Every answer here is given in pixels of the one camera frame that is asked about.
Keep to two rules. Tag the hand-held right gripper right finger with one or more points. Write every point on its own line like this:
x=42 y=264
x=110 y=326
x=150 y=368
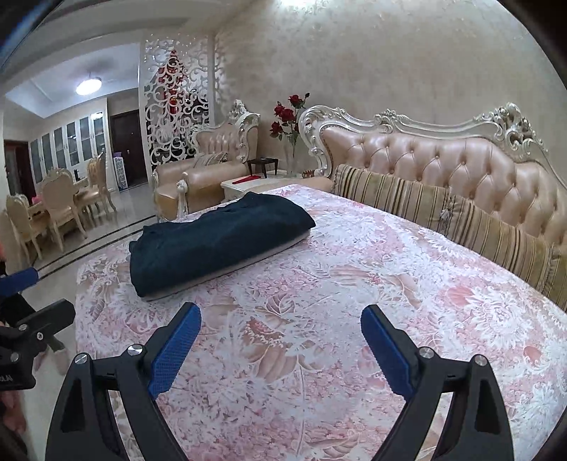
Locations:
x=385 y=350

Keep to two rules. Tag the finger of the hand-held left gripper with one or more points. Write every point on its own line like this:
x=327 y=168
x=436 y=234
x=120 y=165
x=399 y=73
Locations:
x=48 y=317
x=20 y=280

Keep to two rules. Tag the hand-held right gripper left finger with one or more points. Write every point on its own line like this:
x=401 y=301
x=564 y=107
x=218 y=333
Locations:
x=175 y=350

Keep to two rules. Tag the navy sweater with yellow print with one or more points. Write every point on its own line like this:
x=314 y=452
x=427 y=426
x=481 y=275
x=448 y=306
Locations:
x=212 y=239

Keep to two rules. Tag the person's left forearm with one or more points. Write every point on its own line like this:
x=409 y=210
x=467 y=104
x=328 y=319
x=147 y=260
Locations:
x=13 y=416

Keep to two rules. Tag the cream ornate dining chair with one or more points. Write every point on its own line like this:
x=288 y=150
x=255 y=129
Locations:
x=62 y=204
x=24 y=226
x=99 y=181

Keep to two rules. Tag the pink floral bedspread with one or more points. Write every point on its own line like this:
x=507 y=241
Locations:
x=354 y=266

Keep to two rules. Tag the dining table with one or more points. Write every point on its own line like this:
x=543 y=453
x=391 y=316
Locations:
x=84 y=193

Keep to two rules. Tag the white glass-door cabinet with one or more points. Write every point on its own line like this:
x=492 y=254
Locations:
x=66 y=142

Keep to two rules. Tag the striped bolster pillow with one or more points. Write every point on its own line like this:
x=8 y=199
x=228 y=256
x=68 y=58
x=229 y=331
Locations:
x=509 y=248
x=390 y=195

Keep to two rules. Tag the white end table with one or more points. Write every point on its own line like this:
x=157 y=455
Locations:
x=234 y=190

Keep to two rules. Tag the dark wooden door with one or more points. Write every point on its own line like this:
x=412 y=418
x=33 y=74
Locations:
x=126 y=146

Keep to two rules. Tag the pink tufted armchair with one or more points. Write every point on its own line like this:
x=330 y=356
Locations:
x=199 y=177

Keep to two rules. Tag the flat red object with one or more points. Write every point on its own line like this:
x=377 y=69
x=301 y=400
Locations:
x=248 y=178

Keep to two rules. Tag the pink tufted leather sofa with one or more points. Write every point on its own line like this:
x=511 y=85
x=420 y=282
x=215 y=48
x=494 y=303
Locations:
x=443 y=159

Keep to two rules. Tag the round ceiling lamp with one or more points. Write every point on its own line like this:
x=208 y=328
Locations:
x=88 y=85

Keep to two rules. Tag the small dark tray table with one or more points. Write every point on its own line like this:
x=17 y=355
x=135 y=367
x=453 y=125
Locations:
x=261 y=161

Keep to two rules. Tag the glass vase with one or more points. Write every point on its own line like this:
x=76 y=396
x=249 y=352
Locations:
x=291 y=159

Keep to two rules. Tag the white ornate screen divider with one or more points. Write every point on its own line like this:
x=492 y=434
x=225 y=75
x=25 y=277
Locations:
x=177 y=88

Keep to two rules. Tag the red roses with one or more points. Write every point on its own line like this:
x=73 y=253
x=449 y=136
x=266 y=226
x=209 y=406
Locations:
x=283 y=111

